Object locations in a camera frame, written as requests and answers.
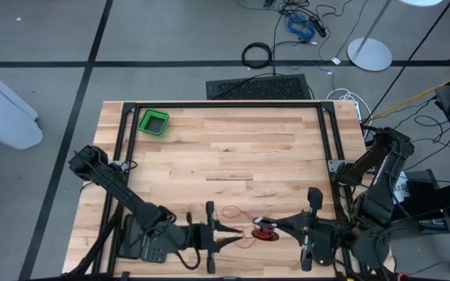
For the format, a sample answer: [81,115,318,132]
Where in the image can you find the white power strip cable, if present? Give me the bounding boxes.
[326,88,373,140]

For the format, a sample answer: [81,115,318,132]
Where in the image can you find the yellow floor cable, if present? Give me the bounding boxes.
[367,66,450,121]

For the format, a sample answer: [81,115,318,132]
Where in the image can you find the black cable with yellow tag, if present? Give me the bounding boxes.
[334,259,366,281]

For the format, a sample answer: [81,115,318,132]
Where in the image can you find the white trash bin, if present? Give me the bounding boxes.
[0,54,44,151]

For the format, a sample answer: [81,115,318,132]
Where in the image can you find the thin black diagonal pole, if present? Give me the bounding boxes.
[361,0,450,123]

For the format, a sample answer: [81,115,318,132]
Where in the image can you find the black cord spool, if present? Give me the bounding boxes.
[251,216,280,242]

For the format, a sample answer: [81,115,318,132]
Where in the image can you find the black equipment table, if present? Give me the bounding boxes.
[388,169,450,270]

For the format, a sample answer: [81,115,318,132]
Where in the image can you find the black floor mat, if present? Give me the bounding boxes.
[205,73,313,101]

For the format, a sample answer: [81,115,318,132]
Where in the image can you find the black coiled floor cable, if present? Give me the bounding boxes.
[241,41,275,70]

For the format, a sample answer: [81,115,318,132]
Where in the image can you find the white round lamp head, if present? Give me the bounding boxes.
[398,0,445,8]

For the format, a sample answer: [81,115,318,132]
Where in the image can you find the black flat case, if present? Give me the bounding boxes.
[121,213,145,259]

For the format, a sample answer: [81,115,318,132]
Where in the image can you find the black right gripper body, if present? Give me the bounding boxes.
[301,187,347,272]

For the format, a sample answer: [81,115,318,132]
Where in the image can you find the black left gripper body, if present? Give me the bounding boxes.
[188,200,220,275]

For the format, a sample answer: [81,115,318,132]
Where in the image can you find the green square container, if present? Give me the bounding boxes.
[137,108,170,137]

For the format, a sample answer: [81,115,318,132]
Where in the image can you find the blue coiled floor cable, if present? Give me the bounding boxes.
[286,12,316,41]

